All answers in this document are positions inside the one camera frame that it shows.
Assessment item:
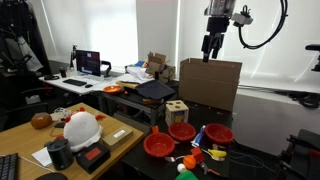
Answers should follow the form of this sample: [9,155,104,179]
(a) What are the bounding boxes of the black desk chair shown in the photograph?
[0,72,52,132]

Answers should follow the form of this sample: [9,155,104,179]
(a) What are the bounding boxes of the green toy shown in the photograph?
[174,162,200,180]

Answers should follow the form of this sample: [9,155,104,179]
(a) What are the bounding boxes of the glass jar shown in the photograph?
[52,106,73,121]

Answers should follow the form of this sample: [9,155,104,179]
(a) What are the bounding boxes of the black cup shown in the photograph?
[58,66,68,79]

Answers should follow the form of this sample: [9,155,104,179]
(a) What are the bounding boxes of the blue white toothpaste tube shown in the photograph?
[190,125,207,149]

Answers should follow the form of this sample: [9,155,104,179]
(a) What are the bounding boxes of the wooden table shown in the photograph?
[0,102,146,180]

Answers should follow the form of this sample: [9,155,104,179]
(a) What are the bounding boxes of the wooden shape sorter box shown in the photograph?
[164,99,190,127]

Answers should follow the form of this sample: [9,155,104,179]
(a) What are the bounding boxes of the white papers pile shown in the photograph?
[124,65,155,85]

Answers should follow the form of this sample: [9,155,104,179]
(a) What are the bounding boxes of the red plastic bowl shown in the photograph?
[142,132,177,159]
[167,121,197,143]
[203,123,236,145]

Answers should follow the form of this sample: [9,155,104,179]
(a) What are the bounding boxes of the red block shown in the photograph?
[190,147,205,164]

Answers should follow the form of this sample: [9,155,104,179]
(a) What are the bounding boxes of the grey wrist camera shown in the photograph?
[231,12,255,28]

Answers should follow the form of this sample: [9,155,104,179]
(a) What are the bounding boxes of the orange handled pliers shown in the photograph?
[199,161,222,177]

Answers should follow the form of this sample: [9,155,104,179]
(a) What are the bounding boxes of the orange bowl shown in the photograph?
[102,84,124,96]

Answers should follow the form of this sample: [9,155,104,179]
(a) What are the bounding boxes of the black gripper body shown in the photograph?
[205,15,232,38]

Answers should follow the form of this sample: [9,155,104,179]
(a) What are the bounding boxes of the small cardboard box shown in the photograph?
[145,51,177,85]

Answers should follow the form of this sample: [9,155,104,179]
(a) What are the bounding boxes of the white plush toy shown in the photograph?
[54,106,107,154]

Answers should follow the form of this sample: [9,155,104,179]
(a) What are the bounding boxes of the black keyboard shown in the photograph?
[62,78,89,88]
[0,152,20,180]

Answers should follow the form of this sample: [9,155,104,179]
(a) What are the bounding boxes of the large cardboard box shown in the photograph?
[178,57,244,113]

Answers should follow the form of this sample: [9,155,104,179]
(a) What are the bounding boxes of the white desk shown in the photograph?
[38,71,135,97]

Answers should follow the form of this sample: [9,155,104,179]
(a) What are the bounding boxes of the black box with red label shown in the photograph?
[74,142,112,175]

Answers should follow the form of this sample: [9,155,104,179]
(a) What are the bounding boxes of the orange toy basketball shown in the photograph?
[182,154,198,171]

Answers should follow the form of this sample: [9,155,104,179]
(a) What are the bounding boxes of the white paper sheet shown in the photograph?
[31,146,53,168]

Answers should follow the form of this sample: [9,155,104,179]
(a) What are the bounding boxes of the yellow toy banana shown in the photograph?
[207,148,228,160]

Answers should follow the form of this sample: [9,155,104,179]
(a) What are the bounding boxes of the black cylinder speaker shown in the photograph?
[46,137,75,171]

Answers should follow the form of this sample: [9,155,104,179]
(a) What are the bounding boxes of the computer monitor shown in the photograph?
[74,49,102,78]

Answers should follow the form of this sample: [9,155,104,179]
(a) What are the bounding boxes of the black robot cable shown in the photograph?
[237,0,290,51]

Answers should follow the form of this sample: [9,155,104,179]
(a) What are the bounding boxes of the tan flat box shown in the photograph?
[100,124,135,151]

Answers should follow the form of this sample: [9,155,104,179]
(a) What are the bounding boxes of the brown ball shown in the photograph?
[30,111,54,130]

